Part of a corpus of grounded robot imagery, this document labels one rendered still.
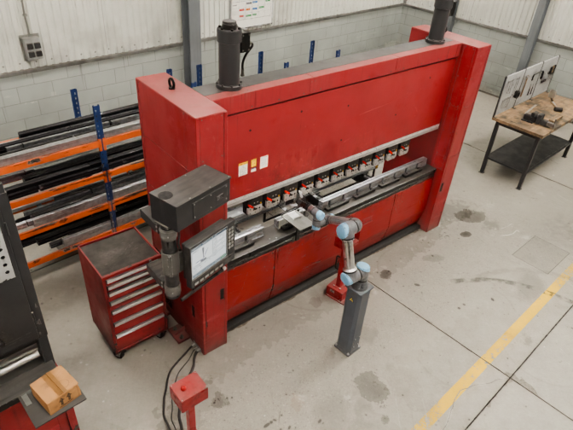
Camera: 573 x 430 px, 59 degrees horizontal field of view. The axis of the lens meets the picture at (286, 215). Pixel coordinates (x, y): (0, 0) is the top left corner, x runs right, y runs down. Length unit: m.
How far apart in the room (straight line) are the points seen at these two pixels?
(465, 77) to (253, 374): 3.64
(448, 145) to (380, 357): 2.51
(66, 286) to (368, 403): 3.18
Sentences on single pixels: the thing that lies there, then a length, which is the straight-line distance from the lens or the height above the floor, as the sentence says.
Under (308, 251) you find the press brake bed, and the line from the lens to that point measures 5.03.
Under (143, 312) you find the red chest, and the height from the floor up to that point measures 0.48.
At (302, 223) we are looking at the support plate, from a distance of 4.62.
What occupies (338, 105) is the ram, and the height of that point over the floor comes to 1.98.
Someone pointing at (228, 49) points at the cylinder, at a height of 2.59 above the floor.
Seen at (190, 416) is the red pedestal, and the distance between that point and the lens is 3.82.
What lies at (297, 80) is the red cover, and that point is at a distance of 4.07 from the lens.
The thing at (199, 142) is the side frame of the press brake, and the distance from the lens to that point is 3.44.
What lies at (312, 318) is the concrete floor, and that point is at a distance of 5.13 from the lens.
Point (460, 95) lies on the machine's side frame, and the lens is 5.82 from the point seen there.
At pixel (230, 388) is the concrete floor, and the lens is 4.56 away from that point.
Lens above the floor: 3.68
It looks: 35 degrees down
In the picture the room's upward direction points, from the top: 5 degrees clockwise
